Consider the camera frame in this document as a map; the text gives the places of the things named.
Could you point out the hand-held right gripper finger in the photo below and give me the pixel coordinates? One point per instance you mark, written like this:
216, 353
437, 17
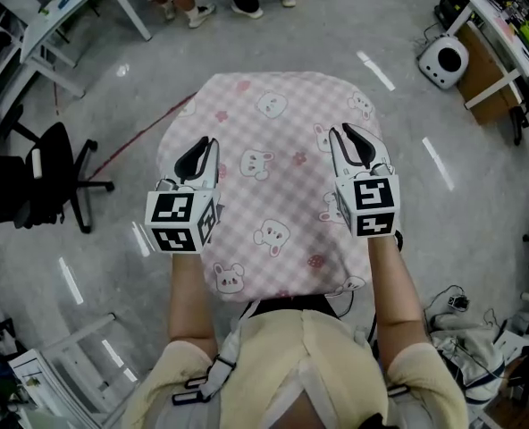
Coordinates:
341, 163
378, 148

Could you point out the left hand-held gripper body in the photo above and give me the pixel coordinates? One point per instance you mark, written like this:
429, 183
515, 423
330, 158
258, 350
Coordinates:
179, 219

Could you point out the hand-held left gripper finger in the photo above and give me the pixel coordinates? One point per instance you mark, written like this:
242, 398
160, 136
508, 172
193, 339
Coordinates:
212, 168
190, 161

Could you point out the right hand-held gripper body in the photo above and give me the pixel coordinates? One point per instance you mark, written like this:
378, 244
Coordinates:
374, 204

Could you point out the pink checked bear cloth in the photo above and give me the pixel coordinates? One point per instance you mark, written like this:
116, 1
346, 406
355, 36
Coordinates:
282, 186

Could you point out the person's left forearm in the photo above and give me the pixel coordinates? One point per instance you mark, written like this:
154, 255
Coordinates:
193, 297

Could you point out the person's right forearm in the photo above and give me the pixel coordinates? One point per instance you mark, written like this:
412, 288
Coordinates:
396, 284

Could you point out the white round robot device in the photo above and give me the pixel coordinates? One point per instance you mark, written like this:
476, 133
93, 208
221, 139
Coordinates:
443, 63

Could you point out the brown cardboard box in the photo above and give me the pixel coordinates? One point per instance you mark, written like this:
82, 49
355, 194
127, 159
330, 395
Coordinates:
483, 78

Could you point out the person's black trousers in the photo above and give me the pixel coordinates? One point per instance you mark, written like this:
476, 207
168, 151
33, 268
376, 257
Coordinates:
296, 304

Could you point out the small power adapter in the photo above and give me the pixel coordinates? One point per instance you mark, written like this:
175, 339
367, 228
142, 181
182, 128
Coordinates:
457, 303

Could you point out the person's cream knit cardigan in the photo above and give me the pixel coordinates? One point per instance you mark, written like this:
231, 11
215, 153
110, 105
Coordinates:
273, 342

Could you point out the black backpack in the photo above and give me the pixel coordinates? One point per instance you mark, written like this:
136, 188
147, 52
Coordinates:
452, 9

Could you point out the white desk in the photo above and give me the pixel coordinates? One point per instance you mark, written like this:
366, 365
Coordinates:
501, 29
63, 11

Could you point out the crumpled white jacket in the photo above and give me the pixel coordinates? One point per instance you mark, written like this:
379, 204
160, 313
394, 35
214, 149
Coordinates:
465, 351

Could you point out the glass-top side table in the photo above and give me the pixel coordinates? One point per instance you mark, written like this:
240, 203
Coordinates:
63, 373

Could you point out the blue desk item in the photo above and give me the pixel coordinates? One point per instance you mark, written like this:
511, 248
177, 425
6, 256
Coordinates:
66, 0

